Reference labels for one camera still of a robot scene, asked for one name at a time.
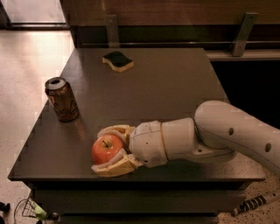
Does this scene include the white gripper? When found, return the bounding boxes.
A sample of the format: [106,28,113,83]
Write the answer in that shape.
[91,121,168,178]

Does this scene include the red apple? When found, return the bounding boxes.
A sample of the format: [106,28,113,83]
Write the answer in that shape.
[92,134,124,165]

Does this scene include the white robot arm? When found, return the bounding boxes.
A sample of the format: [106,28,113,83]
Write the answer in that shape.
[92,101,280,178]

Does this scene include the green and yellow sponge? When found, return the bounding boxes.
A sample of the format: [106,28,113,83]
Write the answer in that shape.
[102,51,134,73]

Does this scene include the grey table cabinet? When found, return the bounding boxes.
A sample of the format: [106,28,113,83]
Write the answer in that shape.
[9,48,265,224]

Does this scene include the brown soda can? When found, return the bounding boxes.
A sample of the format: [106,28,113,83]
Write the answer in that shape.
[45,77,80,122]

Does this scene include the striped black white bat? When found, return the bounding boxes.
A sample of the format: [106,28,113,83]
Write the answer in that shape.
[231,189,280,217]

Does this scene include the wire basket with green item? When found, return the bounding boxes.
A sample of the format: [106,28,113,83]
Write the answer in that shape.
[13,197,60,224]

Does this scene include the left metal shelf bracket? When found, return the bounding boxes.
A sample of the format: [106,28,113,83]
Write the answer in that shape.
[105,14,120,48]

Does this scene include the metal shelf bracket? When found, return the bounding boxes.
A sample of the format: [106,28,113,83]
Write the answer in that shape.
[105,14,120,48]
[231,12,258,57]

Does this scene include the wooden wall shelf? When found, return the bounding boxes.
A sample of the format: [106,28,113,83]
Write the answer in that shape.
[59,0,280,60]

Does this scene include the right metal shelf bracket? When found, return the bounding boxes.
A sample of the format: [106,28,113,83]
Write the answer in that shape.
[231,12,258,57]

